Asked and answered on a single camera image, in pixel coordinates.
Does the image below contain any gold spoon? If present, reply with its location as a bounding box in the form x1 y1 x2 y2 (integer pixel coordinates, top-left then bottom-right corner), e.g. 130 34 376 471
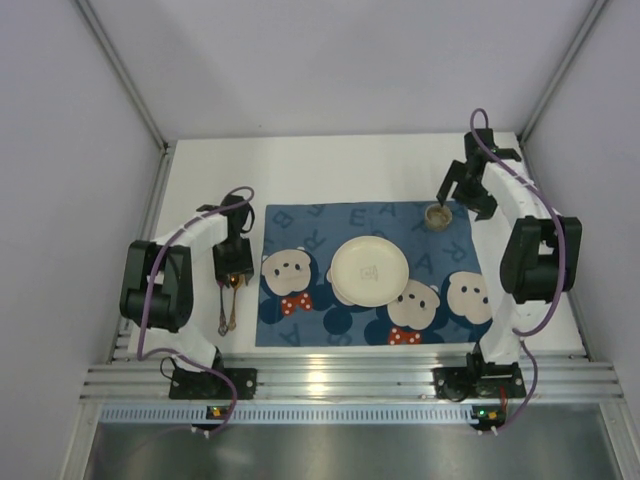
228 274 245 331

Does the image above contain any blue bear print cloth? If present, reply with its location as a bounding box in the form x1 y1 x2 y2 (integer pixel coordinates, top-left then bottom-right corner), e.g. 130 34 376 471
255 201 493 347

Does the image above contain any cream round plate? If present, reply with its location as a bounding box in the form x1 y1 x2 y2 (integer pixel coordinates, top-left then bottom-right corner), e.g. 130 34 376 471
327 236 409 308

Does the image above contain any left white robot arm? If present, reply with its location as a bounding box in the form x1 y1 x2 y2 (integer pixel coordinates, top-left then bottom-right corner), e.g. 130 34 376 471
119 187 255 374

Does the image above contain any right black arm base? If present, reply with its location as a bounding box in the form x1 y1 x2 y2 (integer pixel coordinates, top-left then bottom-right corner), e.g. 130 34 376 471
433 346 526 402

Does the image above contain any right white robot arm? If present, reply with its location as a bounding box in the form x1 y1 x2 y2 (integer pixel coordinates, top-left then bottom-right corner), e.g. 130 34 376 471
436 128 582 365

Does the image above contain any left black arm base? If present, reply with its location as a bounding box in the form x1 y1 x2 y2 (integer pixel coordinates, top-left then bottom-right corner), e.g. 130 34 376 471
169 367 258 400

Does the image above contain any aluminium mounting rail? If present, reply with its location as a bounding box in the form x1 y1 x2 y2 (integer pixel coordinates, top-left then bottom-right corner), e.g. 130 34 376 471
80 332 623 403

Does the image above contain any perforated grey cable tray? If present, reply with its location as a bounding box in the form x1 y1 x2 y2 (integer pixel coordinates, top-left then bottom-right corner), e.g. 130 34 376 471
100 403 504 425

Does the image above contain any right aluminium frame post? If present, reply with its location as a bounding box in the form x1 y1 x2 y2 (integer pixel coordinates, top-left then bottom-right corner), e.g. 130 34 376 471
516 0 610 145

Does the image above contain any aluminium frame post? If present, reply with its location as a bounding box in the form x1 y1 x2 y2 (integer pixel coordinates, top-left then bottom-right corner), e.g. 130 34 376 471
516 0 610 145
74 0 174 156

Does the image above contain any left aluminium frame post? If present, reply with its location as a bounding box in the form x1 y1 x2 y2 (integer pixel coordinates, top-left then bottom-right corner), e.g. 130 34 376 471
74 0 174 156

